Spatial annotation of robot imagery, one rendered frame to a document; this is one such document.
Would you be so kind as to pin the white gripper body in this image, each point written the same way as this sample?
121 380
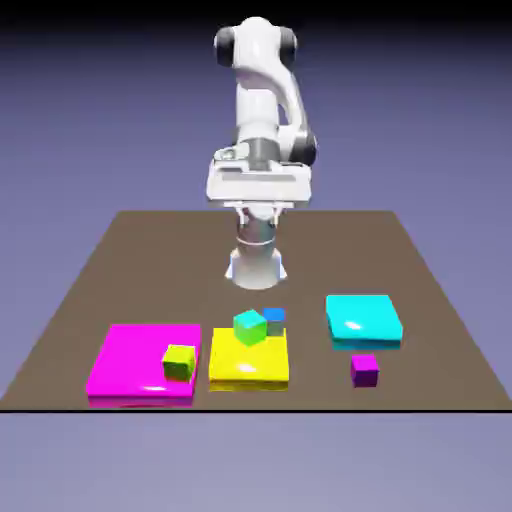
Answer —
258 186

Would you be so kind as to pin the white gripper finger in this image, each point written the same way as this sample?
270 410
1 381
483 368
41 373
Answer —
276 216
243 215

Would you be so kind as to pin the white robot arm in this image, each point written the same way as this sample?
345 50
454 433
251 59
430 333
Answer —
256 100

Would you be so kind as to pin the small blue cube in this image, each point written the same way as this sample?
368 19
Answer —
275 320

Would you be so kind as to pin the small green cube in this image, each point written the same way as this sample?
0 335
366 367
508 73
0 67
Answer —
250 327

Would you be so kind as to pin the small yellow-green cube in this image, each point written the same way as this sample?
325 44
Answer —
179 363

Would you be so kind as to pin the small purple cube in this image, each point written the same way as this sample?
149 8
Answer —
364 371

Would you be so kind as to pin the large cyan box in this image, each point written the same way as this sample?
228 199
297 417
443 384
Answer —
362 320

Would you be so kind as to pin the large yellow box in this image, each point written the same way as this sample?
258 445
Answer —
248 364

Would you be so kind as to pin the large magenta box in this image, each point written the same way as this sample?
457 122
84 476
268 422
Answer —
136 360

